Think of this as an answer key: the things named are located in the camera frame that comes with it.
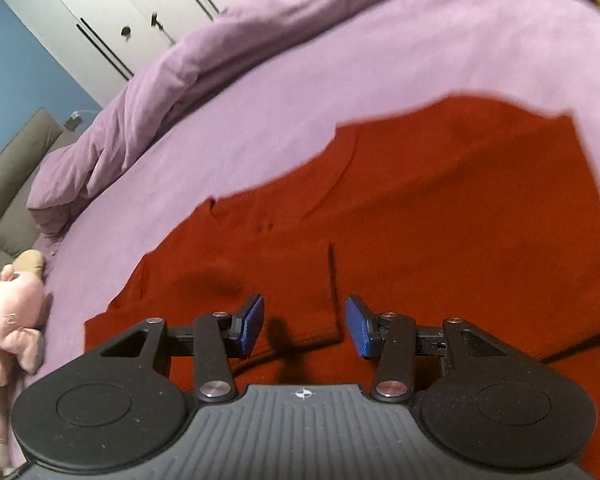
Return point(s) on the white wardrobe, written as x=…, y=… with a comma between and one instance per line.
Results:
x=103, y=44

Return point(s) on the pink plush toy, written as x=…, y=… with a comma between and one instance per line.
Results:
x=21, y=342

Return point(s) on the wall charger with cable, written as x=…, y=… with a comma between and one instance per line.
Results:
x=77, y=118

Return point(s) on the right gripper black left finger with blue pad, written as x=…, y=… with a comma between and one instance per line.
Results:
x=213, y=340

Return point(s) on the purple duvet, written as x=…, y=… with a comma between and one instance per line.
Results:
x=245, y=34

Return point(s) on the grey sofa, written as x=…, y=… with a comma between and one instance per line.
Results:
x=19, y=163

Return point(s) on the red knit cardigan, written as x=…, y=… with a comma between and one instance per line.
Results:
x=470, y=207

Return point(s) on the purple bed sheet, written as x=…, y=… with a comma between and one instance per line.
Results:
x=392, y=59

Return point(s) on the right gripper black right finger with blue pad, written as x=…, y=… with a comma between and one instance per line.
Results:
x=394, y=342

